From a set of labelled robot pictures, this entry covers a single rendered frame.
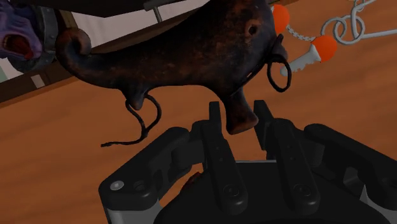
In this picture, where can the dark brown horn-shaped flask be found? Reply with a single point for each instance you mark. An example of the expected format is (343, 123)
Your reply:
(198, 52)

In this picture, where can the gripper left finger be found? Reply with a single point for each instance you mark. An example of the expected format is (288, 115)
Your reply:
(217, 149)

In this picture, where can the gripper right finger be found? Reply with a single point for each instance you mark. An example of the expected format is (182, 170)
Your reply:
(288, 155)

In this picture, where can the purple monster head figure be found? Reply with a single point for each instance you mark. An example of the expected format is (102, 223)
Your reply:
(18, 28)

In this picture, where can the orange-headed silver key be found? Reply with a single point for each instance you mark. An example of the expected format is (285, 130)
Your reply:
(281, 18)
(324, 48)

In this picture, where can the dark furniture with grey bar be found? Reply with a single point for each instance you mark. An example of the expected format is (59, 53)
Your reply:
(102, 6)

